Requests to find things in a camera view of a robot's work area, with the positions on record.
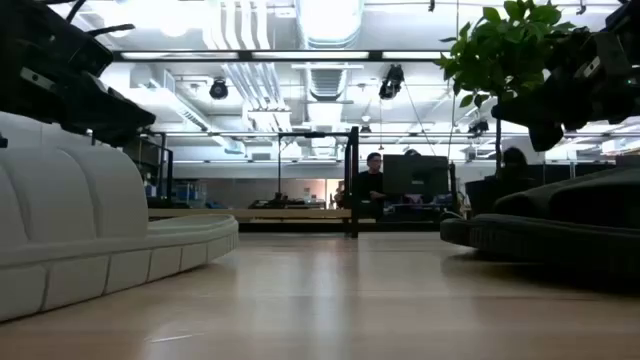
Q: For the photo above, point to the person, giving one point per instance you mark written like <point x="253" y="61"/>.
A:
<point x="412" y="152"/>
<point x="370" y="187"/>
<point x="515" y="160"/>

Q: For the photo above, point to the dark computer monitor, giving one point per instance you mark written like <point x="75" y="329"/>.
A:
<point x="415" y="175"/>

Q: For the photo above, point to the thin black metal stand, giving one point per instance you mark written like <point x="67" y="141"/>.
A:
<point x="310" y="134"/>

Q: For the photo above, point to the black storage rack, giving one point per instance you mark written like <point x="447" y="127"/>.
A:
<point x="150" y="155"/>

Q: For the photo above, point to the wooden shelf with black frame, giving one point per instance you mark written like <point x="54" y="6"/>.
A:
<point x="250" y="214"/>

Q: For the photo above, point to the green plant in black pot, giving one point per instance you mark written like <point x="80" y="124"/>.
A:
<point x="500" y="50"/>

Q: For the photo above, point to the black office partition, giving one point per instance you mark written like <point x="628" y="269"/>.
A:
<point x="575" y="172"/>

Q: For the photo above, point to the silver ventilation duct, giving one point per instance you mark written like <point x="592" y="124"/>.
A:
<point x="330" y="20"/>

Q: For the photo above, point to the black rubber slide sandal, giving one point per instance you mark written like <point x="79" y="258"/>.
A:
<point x="520" y="205"/>
<point x="550" y="245"/>

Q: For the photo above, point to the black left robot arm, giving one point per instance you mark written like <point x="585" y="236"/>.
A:
<point x="40" y="30"/>

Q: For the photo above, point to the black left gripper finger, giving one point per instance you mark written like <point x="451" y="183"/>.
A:
<point x="115" y="117"/>

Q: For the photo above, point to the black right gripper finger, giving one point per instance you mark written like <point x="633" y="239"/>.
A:
<point x="525" y="112"/>
<point x="546" y="136"/>

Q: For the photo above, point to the black ceiling spotlight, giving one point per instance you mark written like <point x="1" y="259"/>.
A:
<point x="391" y="82"/>
<point x="478" y="127"/>
<point x="218" y="89"/>

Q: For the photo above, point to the overhead light bar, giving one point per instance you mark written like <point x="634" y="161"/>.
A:
<point x="245" y="55"/>

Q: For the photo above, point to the white rubber slide sandal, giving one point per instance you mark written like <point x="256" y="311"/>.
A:
<point x="75" y="200"/>

